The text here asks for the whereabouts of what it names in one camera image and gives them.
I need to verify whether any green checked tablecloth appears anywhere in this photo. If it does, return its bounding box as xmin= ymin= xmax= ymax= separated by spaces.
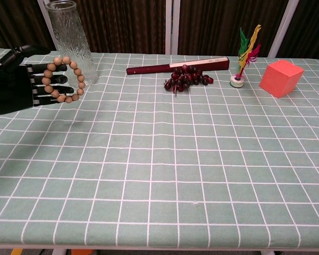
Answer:
xmin=0 ymin=47 xmax=319 ymax=247

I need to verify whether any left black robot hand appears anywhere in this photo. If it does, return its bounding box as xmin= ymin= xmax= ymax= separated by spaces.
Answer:
xmin=0 ymin=44 xmax=75 ymax=115

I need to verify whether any dark pleated partition panel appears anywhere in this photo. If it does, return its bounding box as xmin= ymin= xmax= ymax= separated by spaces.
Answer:
xmin=276 ymin=0 xmax=319 ymax=61
xmin=172 ymin=0 xmax=300 ymax=58
xmin=37 ymin=0 xmax=173 ymax=55
xmin=0 ymin=0 xmax=47 ymax=51

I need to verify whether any tall textured glass vase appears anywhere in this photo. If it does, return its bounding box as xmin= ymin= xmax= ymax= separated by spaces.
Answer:
xmin=44 ymin=0 xmax=99 ymax=86

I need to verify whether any white table frame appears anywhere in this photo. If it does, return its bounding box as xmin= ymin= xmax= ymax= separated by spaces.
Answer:
xmin=0 ymin=243 xmax=319 ymax=255

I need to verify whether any dark red folded fan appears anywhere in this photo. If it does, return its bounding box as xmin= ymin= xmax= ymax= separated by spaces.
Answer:
xmin=126 ymin=57 xmax=231 ymax=76

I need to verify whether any wooden bead bracelet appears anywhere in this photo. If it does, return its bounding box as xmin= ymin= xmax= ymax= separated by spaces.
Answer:
xmin=41 ymin=56 xmax=86 ymax=104

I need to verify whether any colourful feather shuttlecock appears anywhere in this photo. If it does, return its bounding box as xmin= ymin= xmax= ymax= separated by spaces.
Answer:
xmin=229 ymin=24 xmax=263 ymax=88

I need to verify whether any dark red grape bunch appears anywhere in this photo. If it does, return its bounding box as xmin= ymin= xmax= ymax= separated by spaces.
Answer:
xmin=163 ymin=64 xmax=215 ymax=96

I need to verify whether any orange cube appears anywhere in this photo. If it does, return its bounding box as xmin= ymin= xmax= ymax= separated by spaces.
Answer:
xmin=258 ymin=59 xmax=305 ymax=99

